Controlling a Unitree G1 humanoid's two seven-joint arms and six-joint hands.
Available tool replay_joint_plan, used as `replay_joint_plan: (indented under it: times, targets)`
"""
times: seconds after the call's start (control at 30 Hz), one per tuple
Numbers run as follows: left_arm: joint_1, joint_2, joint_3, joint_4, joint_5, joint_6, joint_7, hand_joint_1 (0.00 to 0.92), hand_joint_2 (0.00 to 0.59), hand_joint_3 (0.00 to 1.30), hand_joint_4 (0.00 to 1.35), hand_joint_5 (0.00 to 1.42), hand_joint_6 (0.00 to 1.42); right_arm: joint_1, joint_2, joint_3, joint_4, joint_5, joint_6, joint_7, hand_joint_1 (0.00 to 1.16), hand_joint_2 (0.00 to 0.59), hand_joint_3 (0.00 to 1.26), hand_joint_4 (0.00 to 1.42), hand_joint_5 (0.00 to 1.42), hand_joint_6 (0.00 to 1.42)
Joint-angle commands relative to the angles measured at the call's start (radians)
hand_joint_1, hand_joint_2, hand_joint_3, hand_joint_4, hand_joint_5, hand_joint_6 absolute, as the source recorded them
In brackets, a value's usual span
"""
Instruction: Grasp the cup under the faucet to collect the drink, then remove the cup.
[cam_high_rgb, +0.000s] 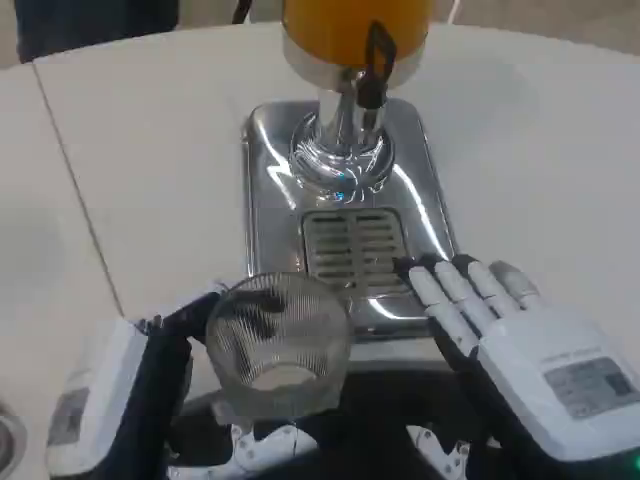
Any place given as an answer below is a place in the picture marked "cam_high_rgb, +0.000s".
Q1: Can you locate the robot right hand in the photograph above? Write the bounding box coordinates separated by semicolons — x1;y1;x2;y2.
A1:
393;253;640;480

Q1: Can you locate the clear ribbed glass cup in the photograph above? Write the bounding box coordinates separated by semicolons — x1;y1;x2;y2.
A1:
205;271;351;420

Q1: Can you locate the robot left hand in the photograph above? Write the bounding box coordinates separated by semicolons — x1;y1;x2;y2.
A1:
46;279;281;480

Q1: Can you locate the steel orange juice dispenser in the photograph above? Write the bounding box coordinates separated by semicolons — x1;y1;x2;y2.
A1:
241;0;457;347

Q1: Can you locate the steel drip tray grid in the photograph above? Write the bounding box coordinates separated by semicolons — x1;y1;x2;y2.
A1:
299;208;410;294

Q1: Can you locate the robot black white lower body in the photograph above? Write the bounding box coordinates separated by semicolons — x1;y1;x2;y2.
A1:
167;349;501;480

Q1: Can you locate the black dispenser tap lever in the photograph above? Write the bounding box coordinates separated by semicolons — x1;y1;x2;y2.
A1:
355;18;399;109

